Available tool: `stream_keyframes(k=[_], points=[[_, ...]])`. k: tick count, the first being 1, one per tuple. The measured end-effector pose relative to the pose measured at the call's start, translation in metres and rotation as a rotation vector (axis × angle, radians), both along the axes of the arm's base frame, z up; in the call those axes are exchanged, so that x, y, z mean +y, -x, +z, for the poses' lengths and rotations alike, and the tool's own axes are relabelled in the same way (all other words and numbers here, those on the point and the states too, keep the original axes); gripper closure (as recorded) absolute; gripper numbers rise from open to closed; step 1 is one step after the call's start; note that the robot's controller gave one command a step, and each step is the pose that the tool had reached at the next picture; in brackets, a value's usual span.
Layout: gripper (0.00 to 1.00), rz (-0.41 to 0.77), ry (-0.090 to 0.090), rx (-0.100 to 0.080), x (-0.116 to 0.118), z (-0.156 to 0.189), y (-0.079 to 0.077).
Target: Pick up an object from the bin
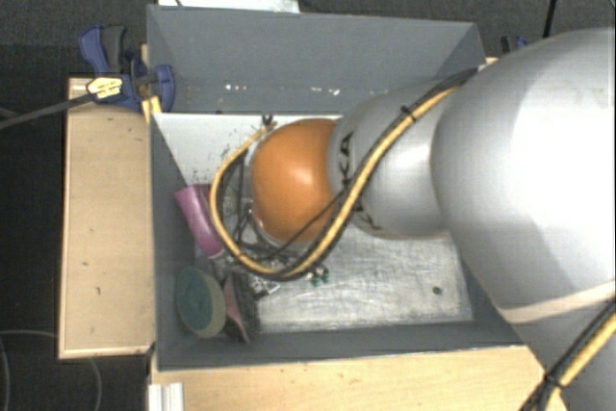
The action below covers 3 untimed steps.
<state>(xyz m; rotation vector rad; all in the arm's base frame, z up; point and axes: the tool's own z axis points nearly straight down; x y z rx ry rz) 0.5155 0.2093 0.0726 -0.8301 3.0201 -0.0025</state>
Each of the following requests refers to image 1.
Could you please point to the pale wood board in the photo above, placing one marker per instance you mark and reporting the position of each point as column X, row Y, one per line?
column 106, row 226

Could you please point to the grey metal bin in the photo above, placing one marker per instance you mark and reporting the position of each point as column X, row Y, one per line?
column 308, row 48

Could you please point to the round green sponge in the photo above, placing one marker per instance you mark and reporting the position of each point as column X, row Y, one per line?
column 197, row 300

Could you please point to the purple plastic bottle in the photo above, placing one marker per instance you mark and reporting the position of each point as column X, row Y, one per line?
column 198, row 216

